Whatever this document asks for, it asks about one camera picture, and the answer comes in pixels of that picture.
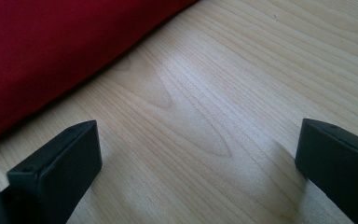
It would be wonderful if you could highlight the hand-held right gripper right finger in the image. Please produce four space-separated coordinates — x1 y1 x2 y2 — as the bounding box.
295 118 358 224

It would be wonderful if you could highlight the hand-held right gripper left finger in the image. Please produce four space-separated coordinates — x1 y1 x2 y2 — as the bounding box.
0 119 103 224

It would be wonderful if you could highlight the red cloth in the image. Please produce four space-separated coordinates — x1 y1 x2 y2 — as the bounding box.
0 0 200 148

